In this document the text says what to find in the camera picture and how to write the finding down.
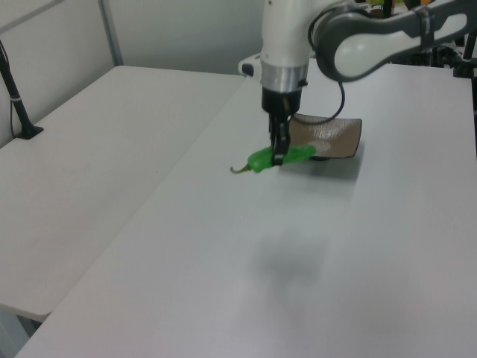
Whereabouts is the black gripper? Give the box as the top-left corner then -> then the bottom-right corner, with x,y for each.
260,87 -> 303,166

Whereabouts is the green chili pepper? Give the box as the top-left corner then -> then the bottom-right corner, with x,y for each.
230,144 -> 317,175

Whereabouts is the brown square ceramic plate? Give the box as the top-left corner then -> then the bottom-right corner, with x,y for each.
288,113 -> 364,162

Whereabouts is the dark background equipment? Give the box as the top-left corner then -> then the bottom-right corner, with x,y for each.
387,43 -> 456,69

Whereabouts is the white side table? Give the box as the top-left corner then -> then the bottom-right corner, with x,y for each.
0,65 -> 247,324

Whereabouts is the black tripod stand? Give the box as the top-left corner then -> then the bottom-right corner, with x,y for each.
452,32 -> 477,78

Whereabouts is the black pole stand with base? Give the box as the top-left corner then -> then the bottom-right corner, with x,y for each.
0,39 -> 45,141

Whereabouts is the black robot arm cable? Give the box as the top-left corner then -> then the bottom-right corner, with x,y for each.
307,7 -> 346,123

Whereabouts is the grey metal frame post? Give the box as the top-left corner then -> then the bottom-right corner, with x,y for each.
98,0 -> 124,69

